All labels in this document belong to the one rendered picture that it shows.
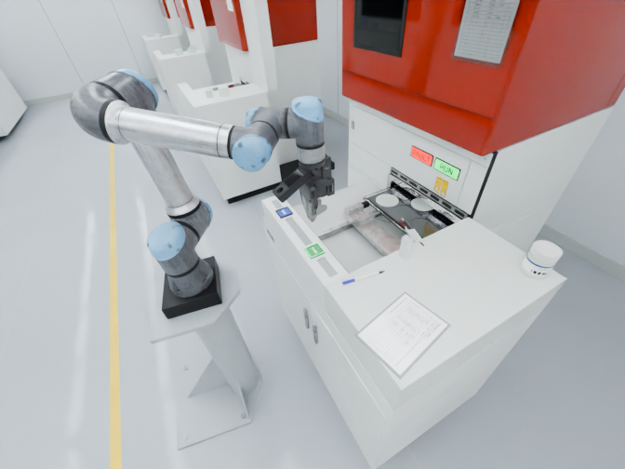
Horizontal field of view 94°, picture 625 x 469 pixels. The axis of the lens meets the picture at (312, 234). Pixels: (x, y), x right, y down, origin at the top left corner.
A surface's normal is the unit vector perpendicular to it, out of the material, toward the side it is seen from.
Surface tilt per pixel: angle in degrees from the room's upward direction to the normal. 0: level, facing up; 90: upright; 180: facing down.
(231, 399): 0
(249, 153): 92
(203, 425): 0
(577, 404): 0
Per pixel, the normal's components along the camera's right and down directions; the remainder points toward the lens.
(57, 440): -0.07, -0.75
